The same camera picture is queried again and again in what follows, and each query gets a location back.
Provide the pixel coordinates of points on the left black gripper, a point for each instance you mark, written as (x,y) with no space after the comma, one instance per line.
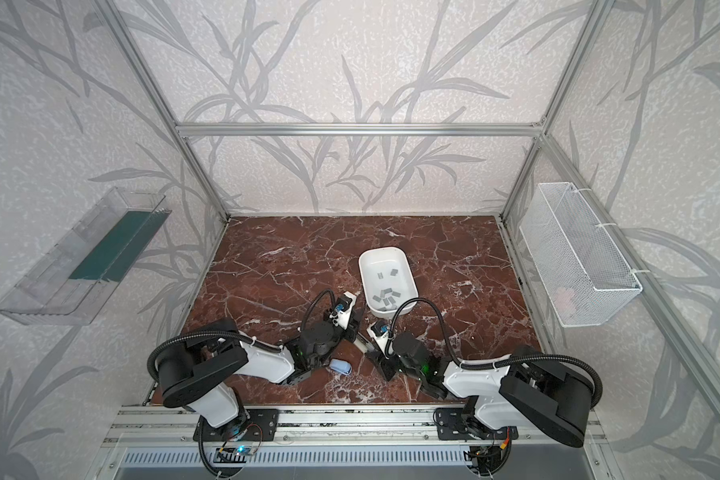
(348,327)

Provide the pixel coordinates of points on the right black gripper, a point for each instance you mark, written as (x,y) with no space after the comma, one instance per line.
(378,355)

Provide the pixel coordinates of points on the large beige black stapler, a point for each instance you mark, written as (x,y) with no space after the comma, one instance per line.
(363,344)

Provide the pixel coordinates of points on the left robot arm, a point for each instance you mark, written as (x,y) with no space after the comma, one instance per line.
(191,369)

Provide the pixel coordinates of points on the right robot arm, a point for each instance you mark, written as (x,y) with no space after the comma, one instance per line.
(528,388)

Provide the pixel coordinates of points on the staple strips in tray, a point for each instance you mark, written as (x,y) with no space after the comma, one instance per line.
(388,289)

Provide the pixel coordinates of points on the white oval tray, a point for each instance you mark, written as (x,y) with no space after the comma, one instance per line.
(381,258)

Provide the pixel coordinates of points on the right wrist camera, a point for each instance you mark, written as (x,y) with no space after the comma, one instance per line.
(380,336)

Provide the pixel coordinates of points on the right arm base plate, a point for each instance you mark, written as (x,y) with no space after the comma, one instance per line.
(461,424)

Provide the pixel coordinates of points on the aluminium front rail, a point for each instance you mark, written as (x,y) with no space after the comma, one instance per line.
(304,425)

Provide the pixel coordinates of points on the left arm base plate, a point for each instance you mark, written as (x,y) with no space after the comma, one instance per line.
(252,425)

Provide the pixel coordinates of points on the white wire mesh basket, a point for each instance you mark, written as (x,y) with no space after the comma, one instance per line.
(584,274)

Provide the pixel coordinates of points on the clear acrylic wall shelf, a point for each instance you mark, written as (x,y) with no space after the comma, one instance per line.
(71,283)

